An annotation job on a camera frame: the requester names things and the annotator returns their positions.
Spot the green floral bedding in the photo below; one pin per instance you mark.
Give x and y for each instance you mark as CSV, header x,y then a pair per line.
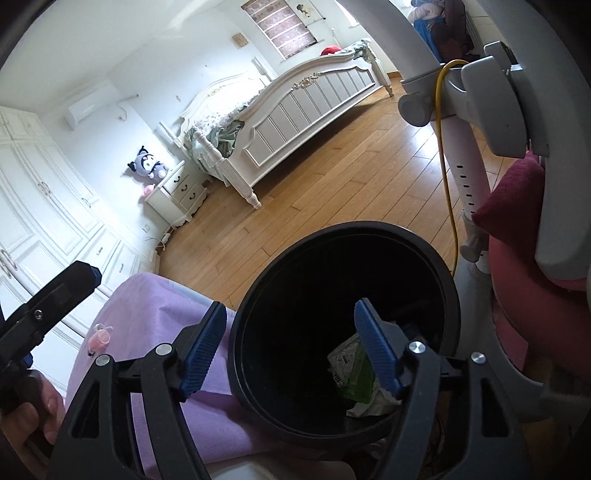
x,y
226,136

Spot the person's left hand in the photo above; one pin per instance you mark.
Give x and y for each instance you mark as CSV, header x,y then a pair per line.
x,y
27,424

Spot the small pink plastic piece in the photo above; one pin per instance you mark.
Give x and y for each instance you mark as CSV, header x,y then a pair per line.
x,y
99,339

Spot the white wardrobe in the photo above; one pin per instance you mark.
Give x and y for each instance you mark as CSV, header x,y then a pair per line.
x,y
46,207

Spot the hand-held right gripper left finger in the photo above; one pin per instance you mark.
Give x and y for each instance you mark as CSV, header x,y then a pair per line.
x,y
203,353

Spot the purple plush toy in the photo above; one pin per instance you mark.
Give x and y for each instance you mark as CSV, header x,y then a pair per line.
x,y
147,164

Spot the dark red cushion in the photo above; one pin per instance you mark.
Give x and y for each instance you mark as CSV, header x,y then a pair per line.
x,y
512,203

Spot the black trash bin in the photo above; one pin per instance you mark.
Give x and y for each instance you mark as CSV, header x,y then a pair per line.
x,y
323,263

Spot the red hat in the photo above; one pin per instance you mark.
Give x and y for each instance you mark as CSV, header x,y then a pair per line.
x,y
330,50

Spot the pink soft toy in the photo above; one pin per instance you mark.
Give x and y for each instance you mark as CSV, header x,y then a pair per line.
x,y
148,192

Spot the small wall picture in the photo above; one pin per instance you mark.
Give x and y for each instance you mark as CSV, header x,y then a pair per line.
x,y
239,40

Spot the pile of clothes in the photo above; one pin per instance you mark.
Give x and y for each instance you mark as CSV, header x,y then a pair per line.
x,y
438,27

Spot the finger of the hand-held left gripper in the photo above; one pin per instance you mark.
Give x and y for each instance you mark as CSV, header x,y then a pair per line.
x,y
51,304

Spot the white nightstand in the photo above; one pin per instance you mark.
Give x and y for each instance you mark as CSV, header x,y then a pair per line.
x,y
178,194

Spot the purple tablecloth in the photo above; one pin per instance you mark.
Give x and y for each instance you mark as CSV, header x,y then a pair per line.
x,y
152,300

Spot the grey and pink chair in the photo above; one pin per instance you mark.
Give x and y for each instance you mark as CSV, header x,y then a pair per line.
x,y
489,92

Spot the patterned window blind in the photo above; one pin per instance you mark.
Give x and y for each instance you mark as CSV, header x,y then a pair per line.
x,y
279,27

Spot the wall scroll painting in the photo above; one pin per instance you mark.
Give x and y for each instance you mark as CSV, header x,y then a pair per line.
x,y
307,9

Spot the green and white packet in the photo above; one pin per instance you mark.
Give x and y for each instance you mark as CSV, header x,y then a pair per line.
x,y
351,374

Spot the white air conditioner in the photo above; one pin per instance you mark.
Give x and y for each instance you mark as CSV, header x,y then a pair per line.
x,y
87,105

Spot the white wooden bed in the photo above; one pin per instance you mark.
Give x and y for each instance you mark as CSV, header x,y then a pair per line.
x,y
300,115

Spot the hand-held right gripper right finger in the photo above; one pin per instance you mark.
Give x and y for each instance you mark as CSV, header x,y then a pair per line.
x,y
376,346

